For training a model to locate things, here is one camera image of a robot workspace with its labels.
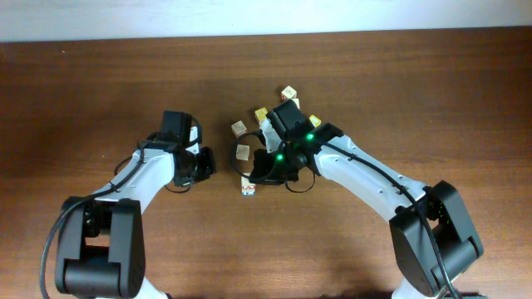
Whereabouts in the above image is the yellow wooden block left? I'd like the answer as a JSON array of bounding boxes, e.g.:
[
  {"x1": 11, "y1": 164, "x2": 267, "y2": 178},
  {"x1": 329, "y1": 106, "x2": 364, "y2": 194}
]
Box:
[{"x1": 254, "y1": 107, "x2": 268, "y2": 125}]

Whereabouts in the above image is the wooden block plain picture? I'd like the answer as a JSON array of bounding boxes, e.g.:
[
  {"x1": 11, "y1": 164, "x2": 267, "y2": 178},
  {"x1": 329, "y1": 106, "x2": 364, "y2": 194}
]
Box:
[{"x1": 291, "y1": 98, "x2": 300, "y2": 109}]

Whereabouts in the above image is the yellow wooden block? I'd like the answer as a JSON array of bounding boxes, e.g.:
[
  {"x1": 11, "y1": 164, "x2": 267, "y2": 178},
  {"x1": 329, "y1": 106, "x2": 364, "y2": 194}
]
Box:
[
  {"x1": 254, "y1": 107, "x2": 268, "y2": 125},
  {"x1": 308, "y1": 115, "x2": 322, "y2": 128}
]

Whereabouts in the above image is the wooden block red top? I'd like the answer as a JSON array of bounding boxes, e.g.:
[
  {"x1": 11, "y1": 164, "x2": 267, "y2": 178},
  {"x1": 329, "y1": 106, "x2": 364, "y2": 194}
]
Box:
[{"x1": 280, "y1": 86, "x2": 297, "y2": 101}]

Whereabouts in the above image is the plain wooden block lower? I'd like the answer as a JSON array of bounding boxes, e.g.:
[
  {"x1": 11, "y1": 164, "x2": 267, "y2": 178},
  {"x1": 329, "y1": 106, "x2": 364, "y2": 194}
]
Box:
[{"x1": 235, "y1": 144, "x2": 250, "y2": 161}]

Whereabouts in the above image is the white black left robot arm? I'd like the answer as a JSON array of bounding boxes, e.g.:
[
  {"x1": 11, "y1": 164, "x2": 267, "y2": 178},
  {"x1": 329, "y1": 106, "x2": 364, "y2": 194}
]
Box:
[{"x1": 42, "y1": 110, "x2": 216, "y2": 298}]

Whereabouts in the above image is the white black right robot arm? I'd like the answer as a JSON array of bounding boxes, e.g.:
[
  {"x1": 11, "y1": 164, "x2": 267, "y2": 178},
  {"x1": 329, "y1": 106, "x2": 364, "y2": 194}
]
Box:
[{"x1": 249, "y1": 101, "x2": 484, "y2": 298}]

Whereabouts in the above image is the wooden block red side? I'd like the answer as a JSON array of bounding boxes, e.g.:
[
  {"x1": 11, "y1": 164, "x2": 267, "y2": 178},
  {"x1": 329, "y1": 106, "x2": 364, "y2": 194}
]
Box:
[{"x1": 231, "y1": 120, "x2": 248, "y2": 138}]

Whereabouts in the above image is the wooden block blue side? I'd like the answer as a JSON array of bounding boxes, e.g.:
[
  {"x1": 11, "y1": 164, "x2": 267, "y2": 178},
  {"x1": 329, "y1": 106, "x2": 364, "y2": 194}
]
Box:
[{"x1": 241, "y1": 176, "x2": 256, "y2": 196}]

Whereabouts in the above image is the yellow wooden block right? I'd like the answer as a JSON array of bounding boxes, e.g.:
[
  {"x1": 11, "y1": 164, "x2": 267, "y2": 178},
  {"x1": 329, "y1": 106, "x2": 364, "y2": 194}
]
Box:
[{"x1": 308, "y1": 115, "x2": 322, "y2": 128}]

